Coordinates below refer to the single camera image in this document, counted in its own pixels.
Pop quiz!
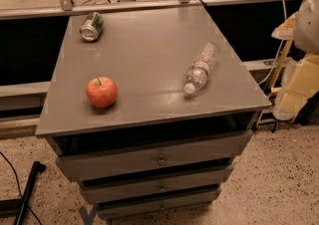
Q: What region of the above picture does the top grey drawer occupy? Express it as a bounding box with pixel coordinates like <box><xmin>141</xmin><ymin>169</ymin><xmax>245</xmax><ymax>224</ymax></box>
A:
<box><xmin>56</xmin><ymin>129</ymin><xmax>252</xmax><ymax>181</ymax></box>

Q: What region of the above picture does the bottom grey drawer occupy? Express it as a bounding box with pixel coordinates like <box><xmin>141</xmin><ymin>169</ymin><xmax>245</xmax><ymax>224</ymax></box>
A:
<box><xmin>96</xmin><ymin>184</ymin><xmax>221</xmax><ymax>220</ymax></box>

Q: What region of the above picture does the black floor stand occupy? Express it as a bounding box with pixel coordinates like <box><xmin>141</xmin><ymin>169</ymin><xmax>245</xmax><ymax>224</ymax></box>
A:
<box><xmin>0</xmin><ymin>161</ymin><xmax>46</xmax><ymax>225</ymax></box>

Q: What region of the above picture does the green soda can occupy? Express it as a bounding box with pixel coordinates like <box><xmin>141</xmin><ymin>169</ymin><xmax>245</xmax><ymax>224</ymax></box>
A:
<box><xmin>80</xmin><ymin>12</ymin><xmax>104</xmax><ymax>42</ymax></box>

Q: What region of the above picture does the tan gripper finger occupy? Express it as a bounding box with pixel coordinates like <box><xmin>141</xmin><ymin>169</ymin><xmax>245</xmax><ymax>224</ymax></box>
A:
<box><xmin>272</xmin><ymin>53</ymin><xmax>319</xmax><ymax>120</ymax></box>
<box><xmin>271</xmin><ymin>14</ymin><xmax>296</xmax><ymax>41</ymax></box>

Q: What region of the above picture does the black floor cable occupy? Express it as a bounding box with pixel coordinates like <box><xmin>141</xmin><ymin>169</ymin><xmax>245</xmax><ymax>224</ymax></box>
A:
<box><xmin>0</xmin><ymin>150</ymin><xmax>44</xmax><ymax>225</ymax></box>

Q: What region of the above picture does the middle grey drawer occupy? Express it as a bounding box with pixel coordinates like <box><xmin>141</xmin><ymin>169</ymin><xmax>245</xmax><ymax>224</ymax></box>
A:
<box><xmin>81</xmin><ymin>162</ymin><xmax>232</xmax><ymax>204</ymax></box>

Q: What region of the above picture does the clear plastic water bottle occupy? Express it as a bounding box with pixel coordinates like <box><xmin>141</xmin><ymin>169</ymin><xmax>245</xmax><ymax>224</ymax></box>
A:
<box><xmin>183</xmin><ymin>42</ymin><xmax>220</xmax><ymax>96</ymax></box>

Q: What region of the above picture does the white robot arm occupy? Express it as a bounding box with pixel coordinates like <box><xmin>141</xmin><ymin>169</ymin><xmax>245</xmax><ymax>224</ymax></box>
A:
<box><xmin>271</xmin><ymin>0</ymin><xmax>319</xmax><ymax>120</ymax></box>

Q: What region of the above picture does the white cable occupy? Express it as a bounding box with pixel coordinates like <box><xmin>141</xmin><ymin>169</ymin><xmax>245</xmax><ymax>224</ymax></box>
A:
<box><xmin>257</xmin><ymin>0</ymin><xmax>288</xmax><ymax>87</ymax></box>

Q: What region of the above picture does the grey drawer cabinet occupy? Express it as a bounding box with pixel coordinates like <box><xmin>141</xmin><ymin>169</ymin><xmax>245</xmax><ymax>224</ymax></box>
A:
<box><xmin>35</xmin><ymin>5</ymin><xmax>272</xmax><ymax>221</ymax></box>

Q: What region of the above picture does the red apple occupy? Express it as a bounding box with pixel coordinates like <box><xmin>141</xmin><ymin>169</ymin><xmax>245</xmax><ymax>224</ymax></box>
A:
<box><xmin>86</xmin><ymin>77</ymin><xmax>118</xmax><ymax>109</ymax></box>

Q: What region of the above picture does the grey drawer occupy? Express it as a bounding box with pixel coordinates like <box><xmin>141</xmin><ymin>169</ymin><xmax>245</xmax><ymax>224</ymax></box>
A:
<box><xmin>56</xmin><ymin>129</ymin><xmax>252</xmax><ymax>181</ymax></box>
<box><xmin>81</xmin><ymin>162</ymin><xmax>232</xmax><ymax>204</ymax></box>
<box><xmin>96</xmin><ymin>184</ymin><xmax>221</xmax><ymax>220</ymax></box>

